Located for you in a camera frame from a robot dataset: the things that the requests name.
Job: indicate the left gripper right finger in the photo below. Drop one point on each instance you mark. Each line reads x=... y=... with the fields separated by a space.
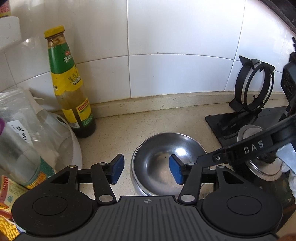
x=191 y=176

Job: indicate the steel bowl stove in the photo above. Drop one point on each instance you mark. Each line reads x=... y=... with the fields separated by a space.
x=150 y=171

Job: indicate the gloved right hand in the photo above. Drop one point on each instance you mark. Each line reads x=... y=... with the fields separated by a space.
x=288 y=156

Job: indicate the black gas stove top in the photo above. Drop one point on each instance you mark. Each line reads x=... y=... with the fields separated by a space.
x=230 y=128

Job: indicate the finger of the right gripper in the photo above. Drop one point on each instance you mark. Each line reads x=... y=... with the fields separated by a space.
x=220 y=156

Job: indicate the white turntable tray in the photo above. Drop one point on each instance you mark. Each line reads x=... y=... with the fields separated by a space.
x=69 y=150

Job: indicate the clear plastic bag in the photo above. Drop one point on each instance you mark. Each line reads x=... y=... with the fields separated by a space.
x=15 y=106

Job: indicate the white spray bottle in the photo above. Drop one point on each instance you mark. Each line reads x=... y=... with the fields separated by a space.
x=56 y=132

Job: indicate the yellow chenille mat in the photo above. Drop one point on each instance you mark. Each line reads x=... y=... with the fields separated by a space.
x=8 y=229

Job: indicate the black stove pan support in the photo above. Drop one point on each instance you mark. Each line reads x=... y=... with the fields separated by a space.
x=253 y=86

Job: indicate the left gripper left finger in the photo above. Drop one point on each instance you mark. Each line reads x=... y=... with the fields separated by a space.
x=102 y=175

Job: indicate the purple label clear bottle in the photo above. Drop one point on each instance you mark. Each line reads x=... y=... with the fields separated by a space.
x=21 y=161

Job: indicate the yellow cap vinegar bottle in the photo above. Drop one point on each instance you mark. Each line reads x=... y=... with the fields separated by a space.
x=10 y=192

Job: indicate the green yellow oyster sauce bottle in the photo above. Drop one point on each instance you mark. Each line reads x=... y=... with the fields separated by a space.
x=68 y=85

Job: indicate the stove burner with steel ring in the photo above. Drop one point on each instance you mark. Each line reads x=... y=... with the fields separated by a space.
x=259 y=152

